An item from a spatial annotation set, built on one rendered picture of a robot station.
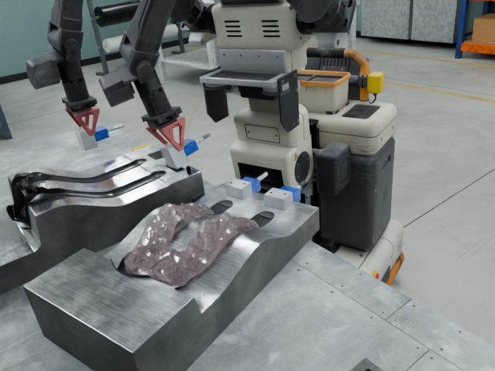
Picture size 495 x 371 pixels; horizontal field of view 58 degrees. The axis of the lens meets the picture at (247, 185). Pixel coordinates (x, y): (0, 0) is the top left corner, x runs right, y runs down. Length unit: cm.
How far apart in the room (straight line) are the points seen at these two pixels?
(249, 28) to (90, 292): 85
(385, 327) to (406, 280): 136
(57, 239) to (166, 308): 39
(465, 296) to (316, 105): 102
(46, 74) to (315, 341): 88
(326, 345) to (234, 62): 87
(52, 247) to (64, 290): 25
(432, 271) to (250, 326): 152
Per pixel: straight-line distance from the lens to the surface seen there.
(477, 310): 205
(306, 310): 78
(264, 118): 137
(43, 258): 99
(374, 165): 158
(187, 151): 110
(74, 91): 126
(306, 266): 87
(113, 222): 101
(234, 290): 75
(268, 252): 80
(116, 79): 104
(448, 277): 218
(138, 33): 96
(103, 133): 131
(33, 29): 764
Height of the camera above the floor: 134
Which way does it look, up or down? 27 degrees down
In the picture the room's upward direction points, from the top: 6 degrees counter-clockwise
